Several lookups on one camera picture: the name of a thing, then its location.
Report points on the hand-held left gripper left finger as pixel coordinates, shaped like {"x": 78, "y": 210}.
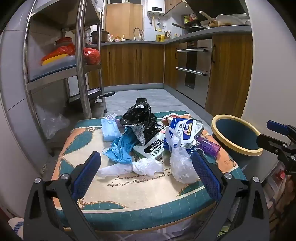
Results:
{"x": 87, "y": 171}

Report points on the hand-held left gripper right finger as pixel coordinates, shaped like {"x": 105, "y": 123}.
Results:
{"x": 205, "y": 173}

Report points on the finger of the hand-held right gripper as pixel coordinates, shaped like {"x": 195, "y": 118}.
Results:
{"x": 277, "y": 127}
{"x": 270, "y": 143}

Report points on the clear plastic bag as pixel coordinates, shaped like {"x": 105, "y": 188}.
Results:
{"x": 53, "y": 125}
{"x": 182, "y": 166}

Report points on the purple bottle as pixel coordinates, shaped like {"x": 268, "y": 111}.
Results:
{"x": 209, "y": 146}

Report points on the dark bin with yellow rim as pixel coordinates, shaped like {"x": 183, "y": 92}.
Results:
{"x": 235, "y": 136}

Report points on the blue plastic glove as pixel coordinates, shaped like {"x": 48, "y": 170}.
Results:
{"x": 122, "y": 148}

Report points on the wet wipes packet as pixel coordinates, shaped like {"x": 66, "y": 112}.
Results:
{"x": 185, "y": 132}

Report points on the white medicine box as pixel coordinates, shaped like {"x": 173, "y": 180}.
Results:
{"x": 150, "y": 148}

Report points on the red white wrapper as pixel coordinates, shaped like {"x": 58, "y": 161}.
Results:
{"x": 168, "y": 117}

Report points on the black plastic bag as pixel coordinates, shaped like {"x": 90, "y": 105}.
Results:
{"x": 138, "y": 115}

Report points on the clear plastic storage box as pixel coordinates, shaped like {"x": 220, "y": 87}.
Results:
{"x": 277, "y": 185}

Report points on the blue face mask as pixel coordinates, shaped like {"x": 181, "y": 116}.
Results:
{"x": 109, "y": 129}

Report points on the printed teal orange mat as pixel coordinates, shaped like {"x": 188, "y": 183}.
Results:
{"x": 138, "y": 192}

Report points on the purple face mask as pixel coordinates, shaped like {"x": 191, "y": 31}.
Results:
{"x": 119, "y": 123}

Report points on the clear plastic bag on floor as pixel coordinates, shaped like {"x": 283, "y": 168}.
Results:
{"x": 53, "y": 125}

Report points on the black pan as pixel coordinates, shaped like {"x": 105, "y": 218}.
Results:
{"x": 101, "y": 96}

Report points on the steel built-in oven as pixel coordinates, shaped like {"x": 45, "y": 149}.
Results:
{"x": 194, "y": 69}

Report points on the grey blue tray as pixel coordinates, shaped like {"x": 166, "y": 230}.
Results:
{"x": 57, "y": 69}

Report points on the wooden kitchen cabinet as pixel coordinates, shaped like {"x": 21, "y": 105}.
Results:
{"x": 129, "y": 64}

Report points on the yellow board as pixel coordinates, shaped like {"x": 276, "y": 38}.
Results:
{"x": 54, "y": 60}

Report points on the white dish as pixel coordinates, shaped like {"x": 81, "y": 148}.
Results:
{"x": 231, "y": 19}

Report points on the orange plastic bag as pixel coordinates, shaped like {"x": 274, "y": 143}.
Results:
{"x": 62, "y": 51}

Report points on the metal shelf rack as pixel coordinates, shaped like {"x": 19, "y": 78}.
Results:
{"x": 81, "y": 46}

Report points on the black wok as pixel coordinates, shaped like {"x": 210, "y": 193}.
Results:
{"x": 195, "y": 29}

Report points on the brown lidded jar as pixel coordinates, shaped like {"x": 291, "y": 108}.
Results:
{"x": 64, "y": 41}

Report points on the dark clay pot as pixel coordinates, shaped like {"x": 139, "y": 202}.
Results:
{"x": 99, "y": 36}

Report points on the soap dispenser bottle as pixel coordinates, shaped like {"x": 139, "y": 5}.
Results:
{"x": 123, "y": 37}

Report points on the colourful snack bags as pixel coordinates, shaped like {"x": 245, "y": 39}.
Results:
{"x": 189, "y": 18}

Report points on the yellow oil bottle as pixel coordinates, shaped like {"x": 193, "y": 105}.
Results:
{"x": 160, "y": 37}

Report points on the metal faucet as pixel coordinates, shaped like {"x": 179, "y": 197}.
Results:
{"x": 134, "y": 31}

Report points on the light wooden board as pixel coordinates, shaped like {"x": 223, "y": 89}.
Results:
{"x": 122, "y": 20}

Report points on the white water heater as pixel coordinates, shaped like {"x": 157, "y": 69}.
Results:
{"x": 155, "y": 7}

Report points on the wooden wall cabinet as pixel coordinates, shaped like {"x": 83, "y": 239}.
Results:
{"x": 175, "y": 4}

